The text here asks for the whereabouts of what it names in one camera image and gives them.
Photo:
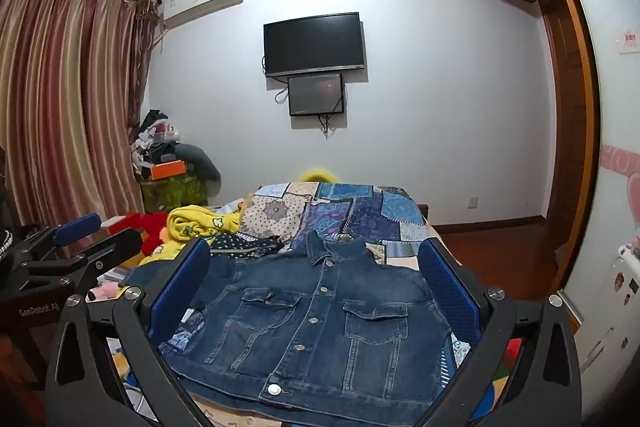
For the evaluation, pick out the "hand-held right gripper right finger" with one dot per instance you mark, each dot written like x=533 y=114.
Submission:
x=450 y=292

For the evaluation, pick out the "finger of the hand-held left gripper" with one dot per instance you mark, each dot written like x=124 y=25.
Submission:
x=105 y=252
x=77 y=226

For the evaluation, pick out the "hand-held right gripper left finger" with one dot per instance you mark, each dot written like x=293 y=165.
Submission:
x=182 y=287

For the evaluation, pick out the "blue denim jacket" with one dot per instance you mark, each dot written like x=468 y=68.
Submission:
x=310 y=307

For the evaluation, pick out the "pink plush toy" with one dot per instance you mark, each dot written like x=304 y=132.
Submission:
x=104 y=293

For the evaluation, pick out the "red garment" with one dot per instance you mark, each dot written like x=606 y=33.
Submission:
x=150 y=227

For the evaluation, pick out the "yellow printed garment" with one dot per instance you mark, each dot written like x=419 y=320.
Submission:
x=192 y=222

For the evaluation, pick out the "navy polka-dot garment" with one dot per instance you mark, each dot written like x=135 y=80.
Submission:
x=245 y=244

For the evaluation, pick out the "orange box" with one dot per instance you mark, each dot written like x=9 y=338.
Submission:
x=167 y=170

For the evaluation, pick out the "pile of assorted clutter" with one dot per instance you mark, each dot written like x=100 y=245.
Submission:
x=152 y=137

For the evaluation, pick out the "dark green pillow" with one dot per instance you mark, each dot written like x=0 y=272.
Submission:
x=202 y=159

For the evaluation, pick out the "striped brown curtain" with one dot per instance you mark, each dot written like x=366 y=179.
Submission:
x=60 y=97

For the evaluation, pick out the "yellow plush toy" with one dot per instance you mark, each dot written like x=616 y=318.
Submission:
x=320 y=176

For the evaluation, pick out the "white appliance with stickers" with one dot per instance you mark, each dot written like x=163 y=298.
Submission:
x=625 y=277

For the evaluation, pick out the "frosted sliding wardrobe door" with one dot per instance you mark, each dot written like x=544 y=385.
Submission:
x=605 y=117

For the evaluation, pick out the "dark wooden bed frame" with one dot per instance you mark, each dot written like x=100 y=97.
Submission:
x=425 y=210

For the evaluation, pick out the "white wall socket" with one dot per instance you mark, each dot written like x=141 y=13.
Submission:
x=471 y=203

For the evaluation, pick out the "small black wall monitor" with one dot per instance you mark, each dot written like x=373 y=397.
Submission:
x=315 y=94

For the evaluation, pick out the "large black wall television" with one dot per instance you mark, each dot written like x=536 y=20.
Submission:
x=312 y=44

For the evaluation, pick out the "red wall sticker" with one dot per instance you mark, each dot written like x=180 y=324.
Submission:
x=628 y=42

